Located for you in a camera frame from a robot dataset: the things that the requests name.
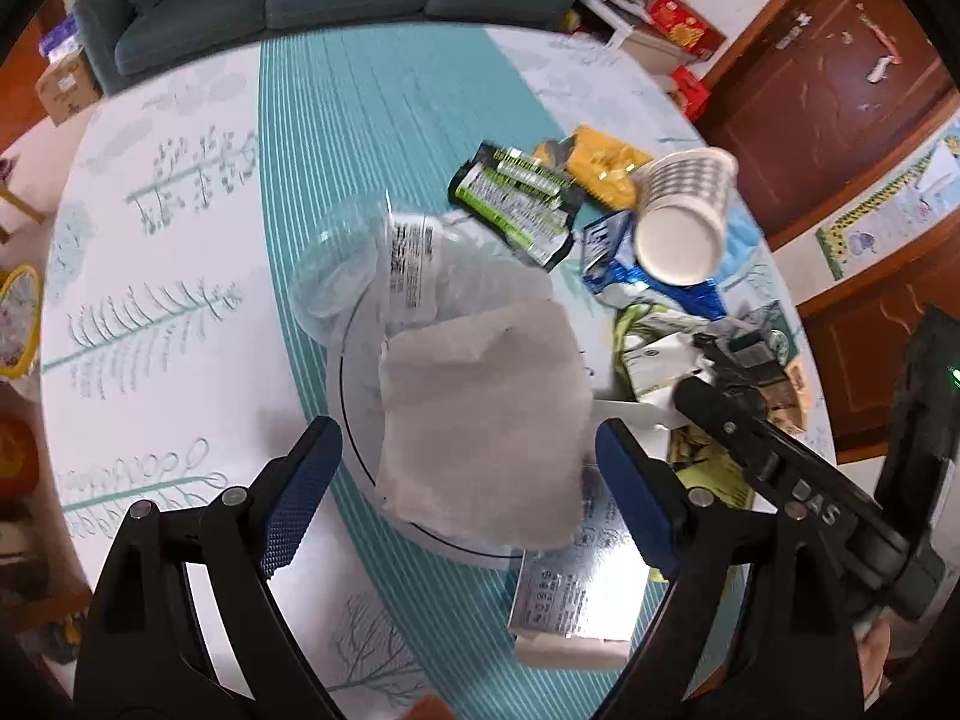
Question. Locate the orange red round container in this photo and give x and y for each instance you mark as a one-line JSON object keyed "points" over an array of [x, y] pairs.
{"points": [[15, 457]]}

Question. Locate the clear plastic bag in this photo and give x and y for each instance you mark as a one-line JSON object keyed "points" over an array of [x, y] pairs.
{"points": [[337, 270]]}

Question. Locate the yellow snack wrapper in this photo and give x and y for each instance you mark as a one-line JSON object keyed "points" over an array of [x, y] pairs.
{"points": [[600, 161]]}

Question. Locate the colourful wall poster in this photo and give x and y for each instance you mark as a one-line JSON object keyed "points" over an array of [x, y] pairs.
{"points": [[900, 202]]}

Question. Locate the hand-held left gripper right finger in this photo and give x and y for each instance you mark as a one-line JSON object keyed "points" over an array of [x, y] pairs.
{"points": [[637, 495]]}

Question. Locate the white low cabinet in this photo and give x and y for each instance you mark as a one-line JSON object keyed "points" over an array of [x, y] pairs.
{"points": [[630, 37]]}

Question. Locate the blue face mask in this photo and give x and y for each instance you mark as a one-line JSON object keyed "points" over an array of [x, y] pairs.
{"points": [[742, 240]]}

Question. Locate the patterned paper cup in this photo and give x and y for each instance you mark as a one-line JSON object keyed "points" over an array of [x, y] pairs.
{"points": [[686, 195]]}

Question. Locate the green white carton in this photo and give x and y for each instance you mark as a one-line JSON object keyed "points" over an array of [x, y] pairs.
{"points": [[660, 360]]}

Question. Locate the wooden chair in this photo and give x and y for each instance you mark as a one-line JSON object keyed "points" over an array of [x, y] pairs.
{"points": [[19, 202]]}

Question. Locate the red yellow gift box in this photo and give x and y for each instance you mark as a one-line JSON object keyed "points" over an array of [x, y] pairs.
{"points": [[686, 26]]}

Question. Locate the brown wooden side door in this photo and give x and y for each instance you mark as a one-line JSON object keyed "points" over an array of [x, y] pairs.
{"points": [[877, 345]]}

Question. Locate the small red box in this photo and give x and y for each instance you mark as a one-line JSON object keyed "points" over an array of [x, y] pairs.
{"points": [[690, 94]]}

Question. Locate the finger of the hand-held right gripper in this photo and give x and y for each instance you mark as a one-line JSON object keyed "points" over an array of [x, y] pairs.
{"points": [[731, 379], [712, 409]]}

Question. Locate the brown cardboard box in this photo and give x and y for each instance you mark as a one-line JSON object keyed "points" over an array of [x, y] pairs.
{"points": [[67, 86]]}

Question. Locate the yellow green flat packet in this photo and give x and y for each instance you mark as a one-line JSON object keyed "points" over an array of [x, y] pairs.
{"points": [[705, 465]]}

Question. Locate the brown printed packet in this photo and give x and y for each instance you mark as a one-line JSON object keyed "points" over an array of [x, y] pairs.
{"points": [[787, 397]]}

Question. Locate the black green snack wrapper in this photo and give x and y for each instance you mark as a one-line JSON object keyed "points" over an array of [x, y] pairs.
{"points": [[517, 199]]}

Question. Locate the yellow rimmed trash bin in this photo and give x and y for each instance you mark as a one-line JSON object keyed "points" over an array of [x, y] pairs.
{"points": [[19, 322]]}

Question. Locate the blue white foil wrapper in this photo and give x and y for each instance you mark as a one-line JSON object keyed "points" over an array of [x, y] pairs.
{"points": [[611, 255]]}

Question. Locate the dark green small box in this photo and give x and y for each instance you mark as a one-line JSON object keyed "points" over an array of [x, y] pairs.
{"points": [[765, 337]]}

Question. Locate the white flat box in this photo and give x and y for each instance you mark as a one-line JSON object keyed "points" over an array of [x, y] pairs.
{"points": [[570, 652]]}

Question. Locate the teal white printed tablecloth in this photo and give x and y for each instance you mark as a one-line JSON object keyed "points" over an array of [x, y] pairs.
{"points": [[187, 390]]}

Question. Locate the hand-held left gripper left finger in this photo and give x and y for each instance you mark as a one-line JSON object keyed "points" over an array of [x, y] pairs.
{"points": [[300, 495]]}

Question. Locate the white paper napkin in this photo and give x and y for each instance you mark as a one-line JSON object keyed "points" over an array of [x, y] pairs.
{"points": [[480, 427]]}

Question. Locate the silver foil packet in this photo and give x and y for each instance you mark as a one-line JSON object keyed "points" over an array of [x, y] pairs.
{"points": [[585, 585]]}

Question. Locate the purple white package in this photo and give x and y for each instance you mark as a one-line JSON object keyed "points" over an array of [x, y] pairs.
{"points": [[60, 36]]}

